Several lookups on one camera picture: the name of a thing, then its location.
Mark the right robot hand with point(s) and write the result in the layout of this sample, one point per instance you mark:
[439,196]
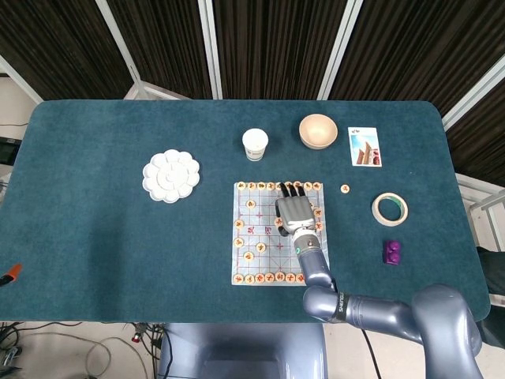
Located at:
[296,213]

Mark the grey blue robot torso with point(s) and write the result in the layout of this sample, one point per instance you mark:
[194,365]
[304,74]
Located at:
[236,355]

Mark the plastic chess board sheet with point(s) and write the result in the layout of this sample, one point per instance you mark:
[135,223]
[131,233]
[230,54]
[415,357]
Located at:
[268,260]

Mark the black box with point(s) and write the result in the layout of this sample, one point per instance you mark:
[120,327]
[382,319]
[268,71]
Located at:
[8,152]

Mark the teal felt table cloth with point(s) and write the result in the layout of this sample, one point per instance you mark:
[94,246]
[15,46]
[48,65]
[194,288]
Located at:
[98,237]

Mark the dark slatted partition panel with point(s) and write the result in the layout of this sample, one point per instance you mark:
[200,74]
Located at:
[169,39]
[414,39]
[485,138]
[59,39]
[272,39]

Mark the picture postcard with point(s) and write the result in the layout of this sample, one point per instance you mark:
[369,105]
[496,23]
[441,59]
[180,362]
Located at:
[365,147]

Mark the white metal rack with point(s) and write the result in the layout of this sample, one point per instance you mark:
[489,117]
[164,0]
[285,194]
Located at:
[492,225]

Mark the beige masking tape roll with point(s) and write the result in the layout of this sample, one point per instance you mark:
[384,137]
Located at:
[374,209]

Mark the beige bowl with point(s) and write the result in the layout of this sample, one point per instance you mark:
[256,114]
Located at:
[318,130]

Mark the white paper cup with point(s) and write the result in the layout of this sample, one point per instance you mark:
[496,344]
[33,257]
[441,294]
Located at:
[255,144]

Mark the purple toy block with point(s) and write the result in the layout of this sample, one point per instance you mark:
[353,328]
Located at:
[392,252]

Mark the orange black tool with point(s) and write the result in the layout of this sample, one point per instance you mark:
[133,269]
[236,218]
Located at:
[13,272]

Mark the red button device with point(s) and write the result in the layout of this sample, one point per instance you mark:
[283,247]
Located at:
[136,336]

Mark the white flower paint palette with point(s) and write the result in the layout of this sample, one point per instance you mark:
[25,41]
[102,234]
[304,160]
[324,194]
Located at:
[170,176]

